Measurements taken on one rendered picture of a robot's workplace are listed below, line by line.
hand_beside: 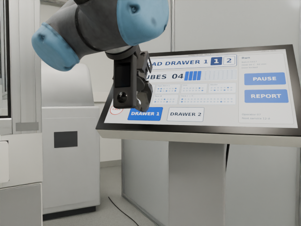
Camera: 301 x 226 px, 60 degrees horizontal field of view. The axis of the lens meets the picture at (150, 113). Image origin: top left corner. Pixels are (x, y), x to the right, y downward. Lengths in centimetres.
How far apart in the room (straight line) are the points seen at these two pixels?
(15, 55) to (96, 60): 344
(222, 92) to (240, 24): 85
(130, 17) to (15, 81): 56
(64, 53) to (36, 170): 51
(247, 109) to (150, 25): 42
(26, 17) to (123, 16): 57
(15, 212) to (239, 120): 66
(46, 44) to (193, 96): 43
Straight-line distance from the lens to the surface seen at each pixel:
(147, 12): 32
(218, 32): 165
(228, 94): 71
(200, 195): 79
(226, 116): 66
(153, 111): 70
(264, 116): 67
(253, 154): 143
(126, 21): 31
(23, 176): 85
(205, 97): 70
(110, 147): 431
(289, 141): 66
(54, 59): 43
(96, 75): 420
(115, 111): 74
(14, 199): 86
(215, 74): 76
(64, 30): 41
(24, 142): 83
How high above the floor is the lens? 103
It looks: 2 degrees down
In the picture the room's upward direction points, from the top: straight up
